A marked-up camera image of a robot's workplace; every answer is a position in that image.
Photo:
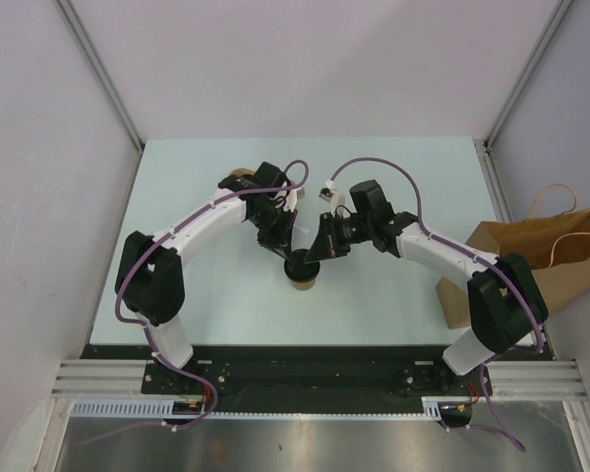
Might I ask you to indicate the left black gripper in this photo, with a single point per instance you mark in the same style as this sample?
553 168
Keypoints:
283 237

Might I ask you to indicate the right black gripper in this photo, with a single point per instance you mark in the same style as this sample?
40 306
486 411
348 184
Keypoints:
328 226

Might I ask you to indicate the black plastic cup lid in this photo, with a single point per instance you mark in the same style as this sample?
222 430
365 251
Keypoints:
298 270

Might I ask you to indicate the brown paper coffee cup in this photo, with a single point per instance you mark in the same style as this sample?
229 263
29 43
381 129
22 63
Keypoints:
301 284

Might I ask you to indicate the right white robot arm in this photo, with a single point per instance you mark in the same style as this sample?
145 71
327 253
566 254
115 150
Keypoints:
504 300

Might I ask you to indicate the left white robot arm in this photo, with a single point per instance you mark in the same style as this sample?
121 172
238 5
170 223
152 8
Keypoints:
150 288

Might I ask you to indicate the white wrapped straw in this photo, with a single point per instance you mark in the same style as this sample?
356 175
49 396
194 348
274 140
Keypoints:
301 228

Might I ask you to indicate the brown pulp cup carrier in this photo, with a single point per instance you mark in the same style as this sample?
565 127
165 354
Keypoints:
242 173

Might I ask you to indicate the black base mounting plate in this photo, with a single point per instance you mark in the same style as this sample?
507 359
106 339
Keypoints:
318 380

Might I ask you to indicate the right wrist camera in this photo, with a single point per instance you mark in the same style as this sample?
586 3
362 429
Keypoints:
331 195

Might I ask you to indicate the white slotted cable duct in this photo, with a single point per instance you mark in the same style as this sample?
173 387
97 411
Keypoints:
123 407

